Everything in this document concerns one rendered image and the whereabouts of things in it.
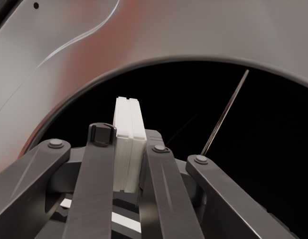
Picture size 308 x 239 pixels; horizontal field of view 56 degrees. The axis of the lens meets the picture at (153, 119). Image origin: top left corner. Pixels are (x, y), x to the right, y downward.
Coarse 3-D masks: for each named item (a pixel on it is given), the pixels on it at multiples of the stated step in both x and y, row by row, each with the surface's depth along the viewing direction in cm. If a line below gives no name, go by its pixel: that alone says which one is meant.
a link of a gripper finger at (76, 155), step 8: (72, 152) 12; (80, 152) 13; (72, 160) 12; (80, 160) 12; (64, 168) 12; (72, 168) 12; (56, 176) 12; (64, 176) 12; (72, 176) 12; (48, 184) 12; (56, 184) 12; (64, 184) 12; (72, 184) 12; (48, 192) 12; (56, 192) 12; (64, 192) 12
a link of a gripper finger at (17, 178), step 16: (48, 144) 12; (64, 144) 12; (16, 160) 10; (32, 160) 10; (48, 160) 10; (64, 160) 11; (0, 176) 9; (16, 176) 9; (32, 176) 9; (48, 176) 10; (0, 192) 8; (16, 192) 8; (32, 192) 9; (0, 208) 8; (16, 208) 8; (32, 208) 9; (48, 208) 11; (0, 224) 8; (16, 224) 8; (32, 224) 10
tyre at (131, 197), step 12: (72, 192) 28; (120, 192) 27; (120, 204) 26; (132, 204) 26; (60, 216) 24; (132, 216) 24; (48, 228) 22; (60, 228) 22; (120, 228) 23; (288, 228) 34
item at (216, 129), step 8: (248, 72) 67; (240, 80) 68; (240, 88) 69; (232, 96) 70; (224, 104) 71; (232, 104) 70; (224, 112) 71; (216, 120) 72; (224, 120) 72; (216, 128) 72; (208, 136) 74; (216, 136) 74; (208, 144) 74; (200, 152) 75
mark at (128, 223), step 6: (60, 204) 25; (66, 204) 25; (114, 216) 24; (120, 216) 24; (120, 222) 23; (126, 222) 23; (132, 222) 23; (138, 222) 24; (132, 228) 23; (138, 228) 23
